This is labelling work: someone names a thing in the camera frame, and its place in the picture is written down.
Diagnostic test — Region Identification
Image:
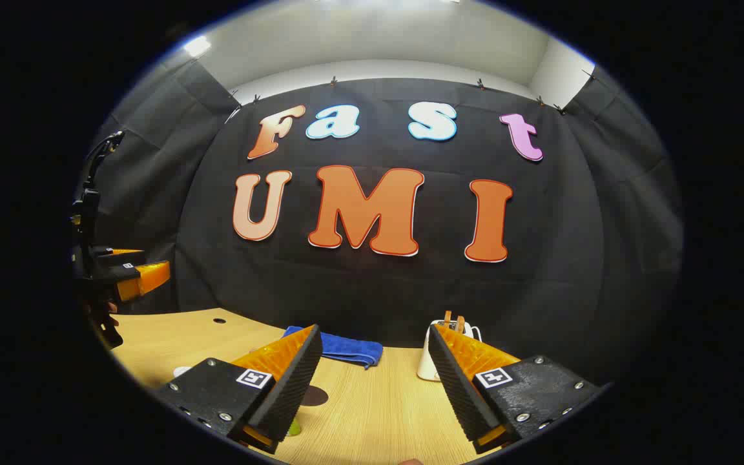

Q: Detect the ceiling light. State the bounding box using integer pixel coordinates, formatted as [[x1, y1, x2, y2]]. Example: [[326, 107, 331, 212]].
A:
[[181, 36, 213, 59]]

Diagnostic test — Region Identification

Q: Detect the black backdrop cloth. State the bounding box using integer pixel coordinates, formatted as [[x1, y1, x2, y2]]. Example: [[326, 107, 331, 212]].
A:
[[78, 61, 683, 388]]

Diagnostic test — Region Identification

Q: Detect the blue towel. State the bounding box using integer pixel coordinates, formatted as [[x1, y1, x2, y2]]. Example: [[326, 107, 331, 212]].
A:
[[282, 325, 384, 370]]

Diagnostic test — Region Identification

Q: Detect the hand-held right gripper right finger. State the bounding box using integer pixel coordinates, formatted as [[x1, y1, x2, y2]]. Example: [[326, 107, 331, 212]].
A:
[[428, 324, 606, 455]]

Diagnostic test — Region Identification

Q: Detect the white toaster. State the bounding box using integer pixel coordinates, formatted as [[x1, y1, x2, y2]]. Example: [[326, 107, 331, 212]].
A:
[[417, 318, 483, 382]]

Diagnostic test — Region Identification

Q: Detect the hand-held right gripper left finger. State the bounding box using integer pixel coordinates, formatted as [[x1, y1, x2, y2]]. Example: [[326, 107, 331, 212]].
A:
[[154, 324, 324, 455]]

